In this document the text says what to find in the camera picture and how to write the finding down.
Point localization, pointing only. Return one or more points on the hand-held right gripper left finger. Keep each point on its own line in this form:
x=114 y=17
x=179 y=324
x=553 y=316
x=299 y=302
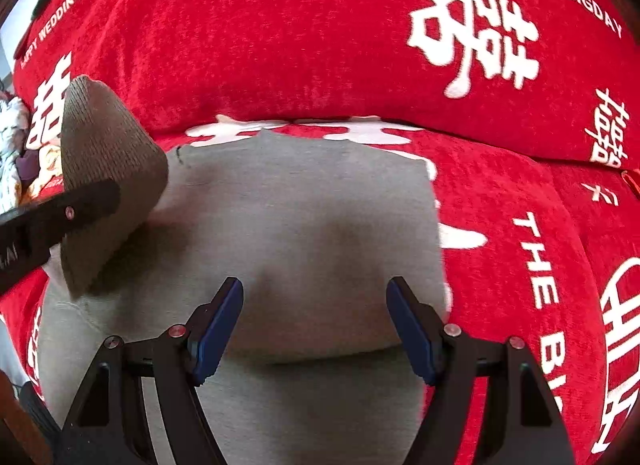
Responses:
x=220 y=330

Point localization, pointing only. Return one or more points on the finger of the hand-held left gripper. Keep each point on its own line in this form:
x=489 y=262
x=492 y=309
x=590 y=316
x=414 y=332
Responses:
x=82 y=209

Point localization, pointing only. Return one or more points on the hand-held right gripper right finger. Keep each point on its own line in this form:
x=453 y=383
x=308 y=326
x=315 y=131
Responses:
x=407 y=327

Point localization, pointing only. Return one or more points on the grey knit garment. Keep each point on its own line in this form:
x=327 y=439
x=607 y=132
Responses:
x=300 y=245

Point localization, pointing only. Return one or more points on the white orange printed packet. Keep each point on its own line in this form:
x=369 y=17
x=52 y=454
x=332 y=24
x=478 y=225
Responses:
x=46 y=172

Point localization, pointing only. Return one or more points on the white patterned cloth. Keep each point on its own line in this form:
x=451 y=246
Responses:
x=11 y=155

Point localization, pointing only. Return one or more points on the red shiny packet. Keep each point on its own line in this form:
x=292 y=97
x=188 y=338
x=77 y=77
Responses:
x=632 y=184

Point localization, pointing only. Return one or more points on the red printed sofa cover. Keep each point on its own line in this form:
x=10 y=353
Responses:
x=310 y=45

